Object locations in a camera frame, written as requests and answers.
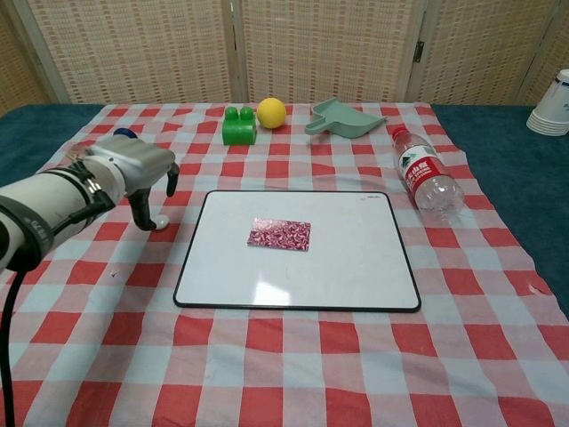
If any left black-fingered silver robot hand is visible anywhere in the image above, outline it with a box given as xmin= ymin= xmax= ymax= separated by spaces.
xmin=82 ymin=134 xmax=180 ymax=231

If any pink patterned packet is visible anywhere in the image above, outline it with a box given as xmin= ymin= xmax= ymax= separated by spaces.
xmin=246 ymin=216 xmax=312 ymax=255

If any green toy building block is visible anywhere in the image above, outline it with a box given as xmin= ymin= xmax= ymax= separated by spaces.
xmin=221 ymin=105 xmax=259 ymax=146

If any woven folding screen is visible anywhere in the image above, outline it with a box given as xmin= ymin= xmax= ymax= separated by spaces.
xmin=0 ymin=0 xmax=569 ymax=117

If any yellow ball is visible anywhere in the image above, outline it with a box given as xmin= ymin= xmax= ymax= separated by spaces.
xmin=256 ymin=97 xmax=287 ymax=130

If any pale green dustpan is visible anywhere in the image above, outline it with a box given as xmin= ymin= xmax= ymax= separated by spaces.
xmin=304 ymin=98 xmax=386 ymax=140

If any red white checked tablecloth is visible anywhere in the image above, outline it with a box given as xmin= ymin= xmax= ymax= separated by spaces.
xmin=0 ymin=102 xmax=569 ymax=427

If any clear water bottle red label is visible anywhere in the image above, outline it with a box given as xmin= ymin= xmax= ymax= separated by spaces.
xmin=390 ymin=125 xmax=466 ymax=222

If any dark blue table cover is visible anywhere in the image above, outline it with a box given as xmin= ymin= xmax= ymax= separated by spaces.
xmin=0 ymin=102 xmax=569 ymax=321

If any white rectangular board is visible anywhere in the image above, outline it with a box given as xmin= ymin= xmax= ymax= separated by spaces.
xmin=172 ymin=189 xmax=422 ymax=312

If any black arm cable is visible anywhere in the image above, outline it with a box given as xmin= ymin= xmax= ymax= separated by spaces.
xmin=0 ymin=262 xmax=26 ymax=427

